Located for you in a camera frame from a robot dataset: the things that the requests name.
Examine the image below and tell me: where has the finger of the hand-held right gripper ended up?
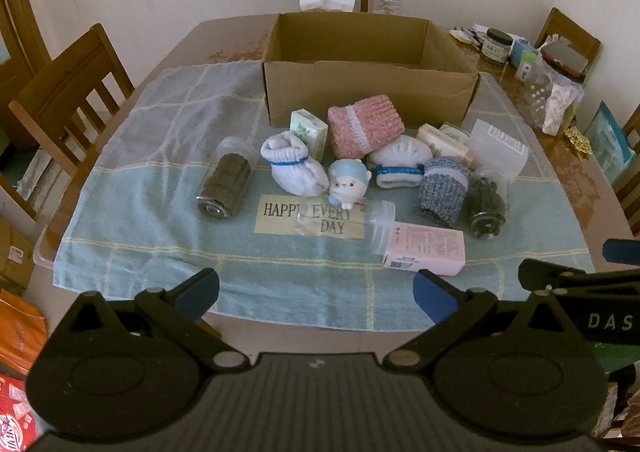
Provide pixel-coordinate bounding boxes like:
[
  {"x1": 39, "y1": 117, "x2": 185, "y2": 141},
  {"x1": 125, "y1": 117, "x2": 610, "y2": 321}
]
[
  {"x1": 602, "y1": 238, "x2": 640, "y2": 264},
  {"x1": 517, "y1": 257, "x2": 640, "y2": 294}
]

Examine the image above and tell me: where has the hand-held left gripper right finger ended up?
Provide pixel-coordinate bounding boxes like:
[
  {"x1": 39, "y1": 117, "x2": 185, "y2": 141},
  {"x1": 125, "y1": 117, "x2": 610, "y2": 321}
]
[{"x1": 382, "y1": 269, "x2": 571, "y2": 375}]

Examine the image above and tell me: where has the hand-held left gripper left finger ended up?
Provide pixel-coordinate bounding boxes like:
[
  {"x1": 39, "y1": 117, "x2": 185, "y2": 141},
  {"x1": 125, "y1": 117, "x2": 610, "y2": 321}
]
[{"x1": 65, "y1": 268, "x2": 251, "y2": 375}]

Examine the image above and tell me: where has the pink cardboard box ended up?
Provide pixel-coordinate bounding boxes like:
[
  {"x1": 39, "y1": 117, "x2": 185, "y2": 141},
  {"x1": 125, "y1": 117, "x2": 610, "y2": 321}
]
[{"x1": 382, "y1": 220, "x2": 467, "y2": 278}]

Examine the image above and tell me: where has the clear jar of dark contents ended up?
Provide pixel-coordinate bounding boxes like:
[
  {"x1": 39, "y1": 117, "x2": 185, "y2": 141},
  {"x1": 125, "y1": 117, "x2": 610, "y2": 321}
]
[
  {"x1": 195, "y1": 136, "x2": 258, "y2": 222},
  {"x1": 466, "y1": 167, "x2": 512, "y2": 240}
]

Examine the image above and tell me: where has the grey-blue knitted sock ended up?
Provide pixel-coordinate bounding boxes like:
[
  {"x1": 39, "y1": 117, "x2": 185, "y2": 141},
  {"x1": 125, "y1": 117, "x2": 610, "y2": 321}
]
[{"x1": 416, "y1": 157, "x2": 471, "y2": 228}]

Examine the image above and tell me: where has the white translucent plastic box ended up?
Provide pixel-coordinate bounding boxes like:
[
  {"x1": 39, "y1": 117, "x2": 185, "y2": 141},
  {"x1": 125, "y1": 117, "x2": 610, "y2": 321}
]
[{"x1": 466, "y1": 118, "x2": 530, "y2": 182}]

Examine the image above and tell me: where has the small doll blue hat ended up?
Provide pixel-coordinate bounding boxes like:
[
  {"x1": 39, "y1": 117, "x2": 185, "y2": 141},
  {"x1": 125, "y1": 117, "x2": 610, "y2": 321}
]
[{"x1": 327, "y1": 158, "x2": 373, "y2": 209}]

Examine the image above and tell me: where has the white sock with blue band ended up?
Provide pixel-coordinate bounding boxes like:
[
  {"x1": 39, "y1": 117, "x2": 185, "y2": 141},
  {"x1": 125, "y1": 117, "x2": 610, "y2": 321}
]
[
  {"x1": 260, "y1": 129, "x2": 330, "y2": 197},
  {"x1": 367, "y1": 134, "x2": 436, "y2": 189}
]

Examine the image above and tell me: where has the slim cream box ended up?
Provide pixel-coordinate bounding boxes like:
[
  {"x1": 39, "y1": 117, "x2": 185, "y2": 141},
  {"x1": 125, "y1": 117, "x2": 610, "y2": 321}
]
[{"x1": 417, "y1": 123, "x2": 476, "y2": 168}]

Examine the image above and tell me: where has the pink knitted sock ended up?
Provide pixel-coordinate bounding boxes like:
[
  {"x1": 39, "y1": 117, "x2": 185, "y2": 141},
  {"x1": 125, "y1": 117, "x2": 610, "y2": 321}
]
[{"x1": 327, "y1": 93, "x2": 406, "y2": 160}]

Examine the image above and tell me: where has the small green-white carton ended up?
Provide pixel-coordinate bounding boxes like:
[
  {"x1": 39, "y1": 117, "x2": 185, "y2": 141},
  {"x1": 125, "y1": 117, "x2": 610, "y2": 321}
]
[{"x1": 289, "y1": 108, "x2": 330, "y2": 160}]

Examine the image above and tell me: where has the green bag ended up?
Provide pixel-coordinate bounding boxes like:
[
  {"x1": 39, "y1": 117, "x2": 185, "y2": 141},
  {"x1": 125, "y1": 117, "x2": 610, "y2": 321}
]
[{"x1": 592, "y1": 339, "x2": 640, "y2": 375}]

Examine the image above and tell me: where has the teal packet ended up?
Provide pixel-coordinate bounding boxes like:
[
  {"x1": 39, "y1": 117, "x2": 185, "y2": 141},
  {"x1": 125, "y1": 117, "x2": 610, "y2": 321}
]
[{"x1": 582, "y1": 101, "x2": 636, "y2": 177}]

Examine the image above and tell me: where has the gold filigree ornament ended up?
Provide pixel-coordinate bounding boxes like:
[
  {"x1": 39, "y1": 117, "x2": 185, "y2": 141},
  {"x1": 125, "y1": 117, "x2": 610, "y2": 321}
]
[{"x1": 565, "y1": 126, "x2": 593, "y2": 153}]

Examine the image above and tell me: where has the checked grey-green towel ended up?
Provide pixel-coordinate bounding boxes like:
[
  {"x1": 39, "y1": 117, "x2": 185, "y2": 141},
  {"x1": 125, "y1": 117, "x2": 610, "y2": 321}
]
[{"x1": 52, "y1": 59, "x2": 596, "y2": 333}]

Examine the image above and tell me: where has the clear plastic storage bin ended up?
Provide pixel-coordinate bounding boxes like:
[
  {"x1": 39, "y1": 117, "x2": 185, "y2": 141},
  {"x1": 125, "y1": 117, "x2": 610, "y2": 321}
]
[{"x1": 32, "y1": 224, "x2": 63, "y2": 278}]

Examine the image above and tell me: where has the large clear plastic jar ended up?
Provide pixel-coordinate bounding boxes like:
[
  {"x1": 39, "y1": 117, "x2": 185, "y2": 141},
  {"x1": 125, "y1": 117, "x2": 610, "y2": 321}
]
[{"x1": 522, "y1": 59, "x2": 585, "y2": 135}]

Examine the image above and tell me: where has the orange bag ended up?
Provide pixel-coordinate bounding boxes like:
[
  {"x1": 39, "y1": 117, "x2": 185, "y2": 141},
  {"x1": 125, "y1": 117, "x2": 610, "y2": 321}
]
[{"x1": 0, "y1": 288, "x2": 48, "y2": 373}]

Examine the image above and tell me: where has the brown cardboard carton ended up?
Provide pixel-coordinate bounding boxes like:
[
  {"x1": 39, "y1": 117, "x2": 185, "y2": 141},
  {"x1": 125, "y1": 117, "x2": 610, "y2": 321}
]
[{"x1": 0, "y1": 217, "x2": 36, "y2": 295}]

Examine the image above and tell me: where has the phone in orange case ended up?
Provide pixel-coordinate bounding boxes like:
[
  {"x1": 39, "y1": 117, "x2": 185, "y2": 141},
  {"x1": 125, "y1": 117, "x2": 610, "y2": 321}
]
[{"x1": 541, "y1": 39, "x2": 590, "y2": 78}]

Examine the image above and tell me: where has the small green-white container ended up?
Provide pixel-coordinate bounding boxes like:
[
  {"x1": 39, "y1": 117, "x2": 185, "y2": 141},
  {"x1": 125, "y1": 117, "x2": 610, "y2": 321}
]
[{"x1": 515, "y1": 52, "x2": 538, "y2": 83}]

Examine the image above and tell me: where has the red printed packet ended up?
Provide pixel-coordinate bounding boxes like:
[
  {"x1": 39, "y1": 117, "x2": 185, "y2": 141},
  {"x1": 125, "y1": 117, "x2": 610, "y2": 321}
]
[{"x1": 0, "y1": 372, "x2": 41, "y2": 450}]

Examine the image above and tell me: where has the dark glass jar white label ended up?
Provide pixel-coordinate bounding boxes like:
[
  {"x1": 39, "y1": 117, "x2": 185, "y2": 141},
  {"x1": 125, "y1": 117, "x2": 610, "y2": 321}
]
[{"x1": 481, "y1": 28, "x2": 515, "y2": 64}]

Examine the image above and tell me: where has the pile of papers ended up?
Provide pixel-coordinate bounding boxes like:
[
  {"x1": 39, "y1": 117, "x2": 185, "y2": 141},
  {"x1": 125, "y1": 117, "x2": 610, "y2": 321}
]
[{"x1": 450, "y1": 23, "x2": 493, "y2": 45}]

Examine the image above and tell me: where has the gold tissue box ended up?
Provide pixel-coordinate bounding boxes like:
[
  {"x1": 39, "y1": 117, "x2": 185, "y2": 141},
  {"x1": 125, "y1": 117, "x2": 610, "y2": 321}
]
[{"x1": 299, "y1": 0, "x2": 357, "y2": 13}]

